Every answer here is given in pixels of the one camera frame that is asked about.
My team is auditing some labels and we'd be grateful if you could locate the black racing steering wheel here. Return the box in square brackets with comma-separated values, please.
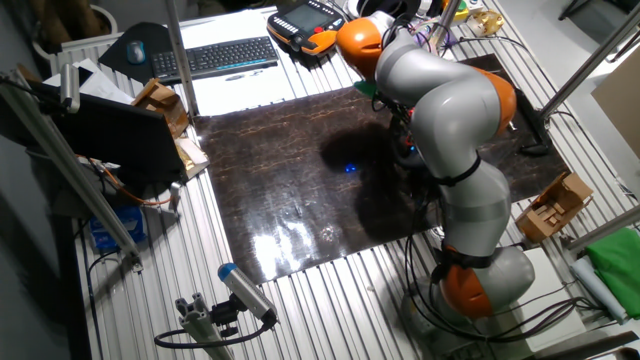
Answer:
[388, 112, 426, 169]

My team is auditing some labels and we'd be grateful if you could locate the dark wooden board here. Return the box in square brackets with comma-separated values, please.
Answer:
[192, 52, 571, 286]

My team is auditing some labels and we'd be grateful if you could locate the large white sheet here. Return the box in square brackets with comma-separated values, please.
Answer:
[177, 7, 301, 117]

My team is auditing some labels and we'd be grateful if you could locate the white gold packet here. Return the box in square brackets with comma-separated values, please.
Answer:
[174, 137, 211, 181]

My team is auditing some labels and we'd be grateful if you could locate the black orange teach pendant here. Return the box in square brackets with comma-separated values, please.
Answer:
[266, 0, 346, 57]

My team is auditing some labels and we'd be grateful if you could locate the black computer keyboard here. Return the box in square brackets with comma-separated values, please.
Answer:
[150, 35, 280, 84]

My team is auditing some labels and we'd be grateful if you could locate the flattened brown cardboard box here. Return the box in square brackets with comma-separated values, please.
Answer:
[130, 77, 190, 140]

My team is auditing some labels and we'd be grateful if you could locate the purple plastic bag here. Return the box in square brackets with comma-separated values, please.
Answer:
[409, 19, 454, 51]

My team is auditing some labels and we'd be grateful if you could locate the short aluminium profile stub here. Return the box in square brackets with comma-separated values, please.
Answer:
[174, 293, 234, 360]

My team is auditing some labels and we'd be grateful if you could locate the blue box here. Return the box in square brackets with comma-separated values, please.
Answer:
[88, 205, 148, 254]

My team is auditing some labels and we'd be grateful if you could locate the black laptop screen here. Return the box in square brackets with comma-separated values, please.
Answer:
[29, 79, 187, 189]

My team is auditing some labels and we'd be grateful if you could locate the black mouse pad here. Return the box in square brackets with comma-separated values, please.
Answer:
[97, 21, 174, 84]

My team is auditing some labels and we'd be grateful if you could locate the black stand base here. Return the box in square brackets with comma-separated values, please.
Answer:
[514, 89, 551, 157]

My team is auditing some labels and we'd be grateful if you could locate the yellow green button box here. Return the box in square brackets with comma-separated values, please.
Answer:
[442, 0, 485, 24]

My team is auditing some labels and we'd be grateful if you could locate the grey blue computer mouse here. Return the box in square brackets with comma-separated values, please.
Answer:
[125, 39, 147, 66]

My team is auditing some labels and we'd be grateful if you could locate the golden shiny object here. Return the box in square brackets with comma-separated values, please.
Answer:
[467, 9, 506, 38]

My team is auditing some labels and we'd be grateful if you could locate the open cardboard box with inserts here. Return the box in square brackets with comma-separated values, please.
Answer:
[514, 171, 595, 245]

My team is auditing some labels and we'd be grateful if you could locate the white paper stack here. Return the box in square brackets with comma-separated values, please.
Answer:
[42, 58, 135, 105]

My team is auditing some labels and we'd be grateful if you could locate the white flat panel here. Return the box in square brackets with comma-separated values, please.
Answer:
[509, 247, 589, 351]

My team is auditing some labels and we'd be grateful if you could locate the white round basket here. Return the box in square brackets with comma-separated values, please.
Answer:
[30, 3, 119, 61]

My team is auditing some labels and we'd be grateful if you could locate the pale rolled cloth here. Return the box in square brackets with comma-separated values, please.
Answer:
[569, 255, 629, 326]

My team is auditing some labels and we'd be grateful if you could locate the green cloth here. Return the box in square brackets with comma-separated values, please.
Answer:
[584, 227, 640, 321]

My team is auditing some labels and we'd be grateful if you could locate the brown cardboard panel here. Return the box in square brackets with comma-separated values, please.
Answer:
[591, 47, 640, 161]

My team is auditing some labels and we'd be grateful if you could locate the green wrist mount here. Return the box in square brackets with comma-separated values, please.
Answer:
[353, 79, 379, 99]

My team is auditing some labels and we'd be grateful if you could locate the silver camera blue end cap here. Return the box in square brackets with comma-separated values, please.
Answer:
[217, 262, 279, 324]

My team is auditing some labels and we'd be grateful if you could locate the black camera bracket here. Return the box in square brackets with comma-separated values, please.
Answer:
[209, 294, 242, 339]

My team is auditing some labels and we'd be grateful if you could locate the slim aluminium frame post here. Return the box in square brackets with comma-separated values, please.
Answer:
[163, 0, 200, 119]

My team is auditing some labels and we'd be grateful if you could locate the orange cable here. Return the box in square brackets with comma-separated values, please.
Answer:
[74, 154, 174, 207]

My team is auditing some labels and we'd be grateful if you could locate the black camera cable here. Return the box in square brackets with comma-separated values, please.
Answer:
[153, 319, 276, 350]

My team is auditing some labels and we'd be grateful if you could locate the silver round post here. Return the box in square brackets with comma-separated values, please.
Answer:
[429, 0, 462, 49]

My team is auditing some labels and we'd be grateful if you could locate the long aluminium frame beam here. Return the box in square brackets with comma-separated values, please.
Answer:
[0, 69, 144, 271]

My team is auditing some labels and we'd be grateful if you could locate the silver depth camera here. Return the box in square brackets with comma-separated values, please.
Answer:
[59, 62, 81, 115]

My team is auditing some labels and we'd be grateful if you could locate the aluminium table rail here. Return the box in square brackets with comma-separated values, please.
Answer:
[564, 204, 640, 254]

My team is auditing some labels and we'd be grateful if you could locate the aluminium stand post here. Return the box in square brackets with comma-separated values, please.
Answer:
[539, 4, 640, 121]

